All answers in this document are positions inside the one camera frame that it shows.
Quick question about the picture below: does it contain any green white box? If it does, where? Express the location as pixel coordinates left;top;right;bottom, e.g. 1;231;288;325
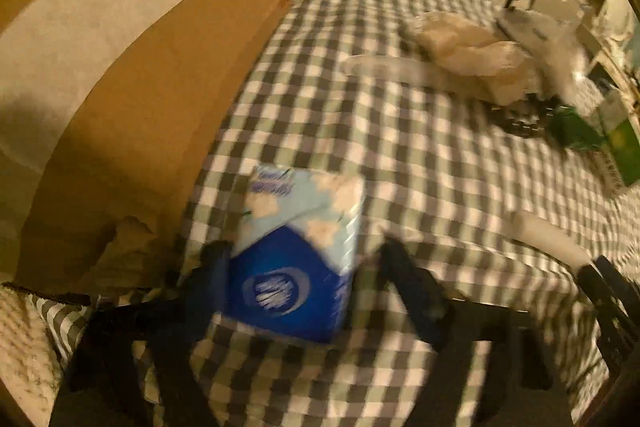
589;89;639;195

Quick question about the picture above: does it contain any white tape roll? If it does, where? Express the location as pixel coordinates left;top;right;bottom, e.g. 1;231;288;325
341;54;449;91

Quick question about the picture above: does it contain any white tube bottle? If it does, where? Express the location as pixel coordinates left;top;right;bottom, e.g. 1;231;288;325
506;210;591;272

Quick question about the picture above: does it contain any blue tissue pack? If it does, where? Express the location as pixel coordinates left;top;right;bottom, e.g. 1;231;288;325
224;165;364;343

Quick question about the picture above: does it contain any beige crumpled bag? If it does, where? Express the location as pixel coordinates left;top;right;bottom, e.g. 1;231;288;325
406;12;540;107

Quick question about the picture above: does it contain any brown cardboard box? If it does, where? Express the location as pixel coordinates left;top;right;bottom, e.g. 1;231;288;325
1;0;292;295

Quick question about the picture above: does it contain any green checkered cloth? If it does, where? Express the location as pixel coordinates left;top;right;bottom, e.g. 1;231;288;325
186;0;639;426

